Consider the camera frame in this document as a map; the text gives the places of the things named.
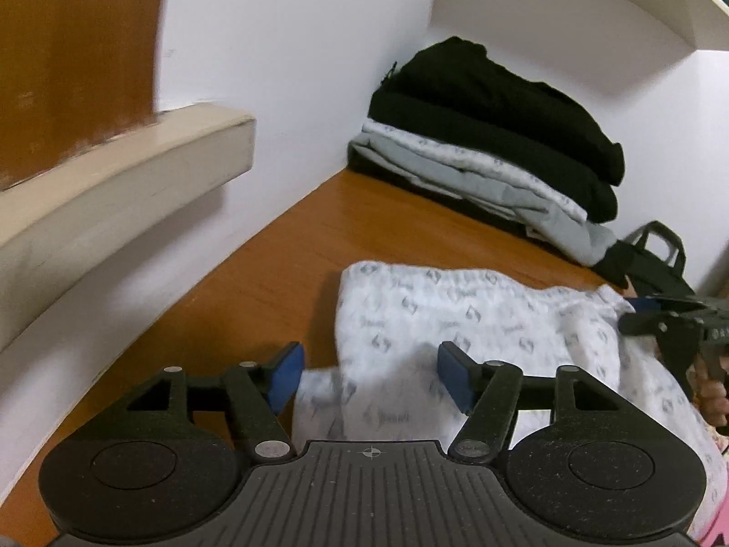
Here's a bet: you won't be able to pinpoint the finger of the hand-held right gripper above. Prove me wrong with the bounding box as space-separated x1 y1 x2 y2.
625 293 710 315
618 312 704 405

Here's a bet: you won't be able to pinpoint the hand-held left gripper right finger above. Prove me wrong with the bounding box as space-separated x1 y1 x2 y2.
437 341 621 464

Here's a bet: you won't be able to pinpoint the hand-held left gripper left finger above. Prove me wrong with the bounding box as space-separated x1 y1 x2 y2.
125 342 305 464

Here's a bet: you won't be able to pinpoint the white patterned pants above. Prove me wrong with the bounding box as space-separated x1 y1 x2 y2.
293 261 729 531

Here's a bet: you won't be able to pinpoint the person's right hand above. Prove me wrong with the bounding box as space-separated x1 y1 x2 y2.
689 353 729 435

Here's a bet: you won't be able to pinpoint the pink clothing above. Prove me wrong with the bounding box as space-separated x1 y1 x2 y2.
689 501 729 547

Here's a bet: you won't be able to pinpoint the grey folded garment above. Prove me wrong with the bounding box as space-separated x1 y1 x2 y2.
349 131 619 266

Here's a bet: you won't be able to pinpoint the black folded garment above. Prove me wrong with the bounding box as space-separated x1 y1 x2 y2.
367 91 620 223
379 36 626 186

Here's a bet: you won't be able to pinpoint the beige windowsill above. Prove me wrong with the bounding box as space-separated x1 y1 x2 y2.
0 103 256 354

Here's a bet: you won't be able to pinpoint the white shelf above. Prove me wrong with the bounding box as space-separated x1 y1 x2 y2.
430 0 729 63

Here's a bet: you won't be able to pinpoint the wooden window frame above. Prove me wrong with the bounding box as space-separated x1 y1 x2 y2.
0 0 175 191

